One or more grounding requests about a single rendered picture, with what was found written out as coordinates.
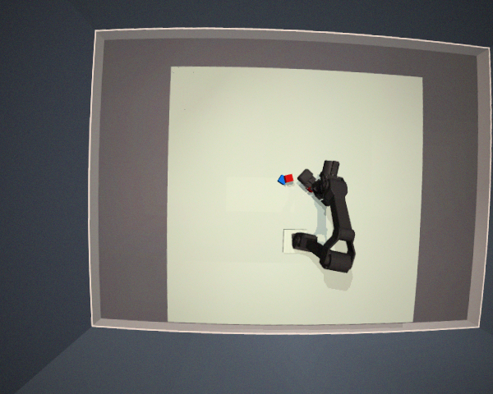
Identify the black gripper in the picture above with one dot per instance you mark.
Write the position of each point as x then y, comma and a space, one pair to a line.
308, 180

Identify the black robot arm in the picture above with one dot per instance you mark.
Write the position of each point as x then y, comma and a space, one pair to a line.
333, 188

